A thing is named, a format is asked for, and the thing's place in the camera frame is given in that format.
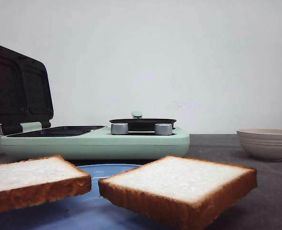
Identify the silver control knob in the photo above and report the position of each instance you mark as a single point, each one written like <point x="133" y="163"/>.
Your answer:
<point x="163" y="129"/>
<point x="119" y="129"/>

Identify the breakfast maker hinged lid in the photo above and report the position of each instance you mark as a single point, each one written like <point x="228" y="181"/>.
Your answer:
<point x="25" y="96"/>

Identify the black round frying pan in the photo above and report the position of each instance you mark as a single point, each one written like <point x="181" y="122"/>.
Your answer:
<point x="138" y="123"/>

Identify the white bread slice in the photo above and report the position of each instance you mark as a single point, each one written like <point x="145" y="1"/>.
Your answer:
<point x="36" y="181"/>
<point x="185" y="193"/>

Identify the beige ribbed bowl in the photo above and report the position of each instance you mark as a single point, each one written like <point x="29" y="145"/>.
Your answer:
<point x="261" y="143"/>

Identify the mint green breakfast maker base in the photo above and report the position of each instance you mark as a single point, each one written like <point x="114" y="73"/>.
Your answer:
<point x="94" y="143"/>

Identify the blue round plate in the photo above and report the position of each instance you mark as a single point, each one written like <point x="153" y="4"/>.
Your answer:
<point x="89" y="211"/>

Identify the right silver control knob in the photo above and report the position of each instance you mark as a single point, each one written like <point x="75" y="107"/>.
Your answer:
<point x="163" y="129"/>

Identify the left silver control knob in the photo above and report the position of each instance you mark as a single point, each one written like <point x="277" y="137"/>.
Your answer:
<point x="119" y="129"/>

